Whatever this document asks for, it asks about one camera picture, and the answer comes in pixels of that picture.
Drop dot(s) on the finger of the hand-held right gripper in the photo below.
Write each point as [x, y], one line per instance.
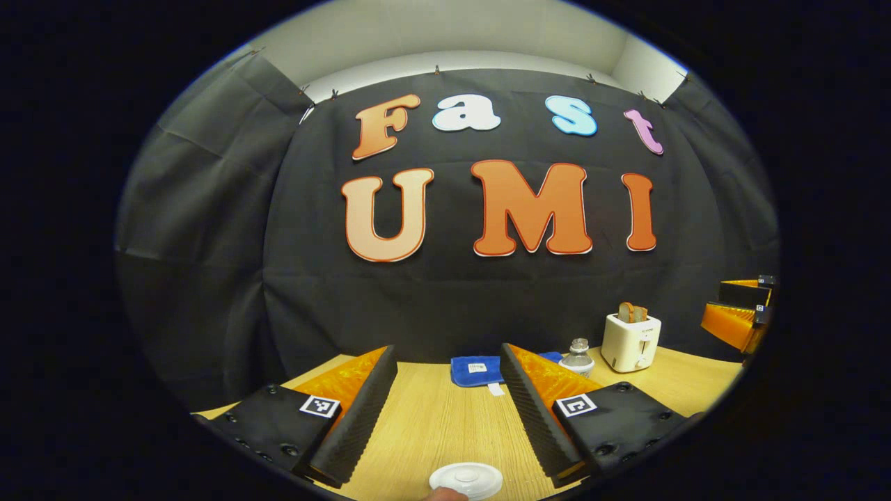
[741, 292]
[727, 321]

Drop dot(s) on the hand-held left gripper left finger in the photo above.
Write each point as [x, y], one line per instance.
[358, 417]

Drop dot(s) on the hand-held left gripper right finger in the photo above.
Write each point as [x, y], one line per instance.
[532, 417]

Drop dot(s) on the clear water bottle white label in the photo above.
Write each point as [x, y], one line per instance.
[578, 358]

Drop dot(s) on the blue folded towel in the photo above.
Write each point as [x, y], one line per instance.
[473, 372]

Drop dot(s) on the toast slice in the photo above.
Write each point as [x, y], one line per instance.
[642, 314]
[626, 312]

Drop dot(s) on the white toaster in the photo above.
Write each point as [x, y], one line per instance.
[630, 344]

